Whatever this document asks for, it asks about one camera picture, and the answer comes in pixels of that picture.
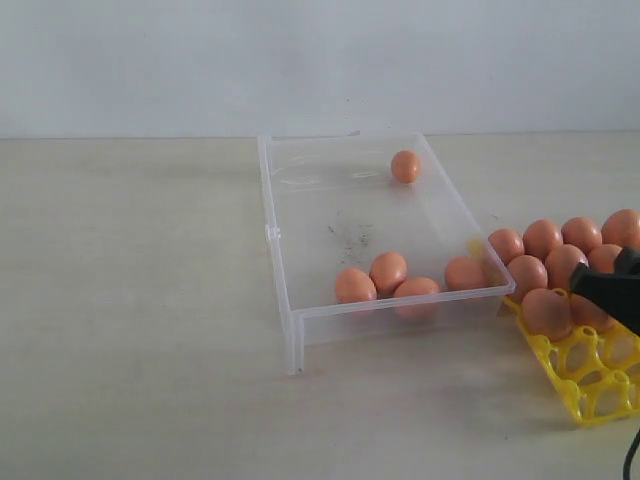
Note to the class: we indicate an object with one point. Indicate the yellow plastic egg tray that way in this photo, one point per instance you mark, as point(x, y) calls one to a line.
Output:
point(595, 375)

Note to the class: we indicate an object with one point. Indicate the clear plastic box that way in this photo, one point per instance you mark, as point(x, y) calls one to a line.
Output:
point(332, 203)

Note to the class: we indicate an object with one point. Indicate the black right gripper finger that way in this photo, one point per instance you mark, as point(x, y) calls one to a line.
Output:
point(627, 262)
point(617, 294)

